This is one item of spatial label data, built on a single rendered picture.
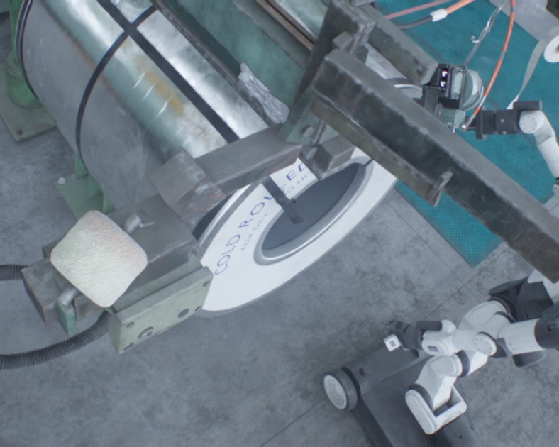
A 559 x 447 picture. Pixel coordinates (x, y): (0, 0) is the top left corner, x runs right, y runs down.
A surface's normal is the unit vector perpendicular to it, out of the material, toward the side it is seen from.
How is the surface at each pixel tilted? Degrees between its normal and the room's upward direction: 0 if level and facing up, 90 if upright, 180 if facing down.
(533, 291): 87
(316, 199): 47
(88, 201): 0
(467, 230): 0
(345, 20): 90
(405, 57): 90
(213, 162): 0
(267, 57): 90
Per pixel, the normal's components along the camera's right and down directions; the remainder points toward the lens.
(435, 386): -0.82, 0.29
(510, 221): -0.56, 0.57
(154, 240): 0.26, -0.57
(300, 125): 0.63, 0.71
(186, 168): -0.18, -0.25
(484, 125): -0.59, 0.07
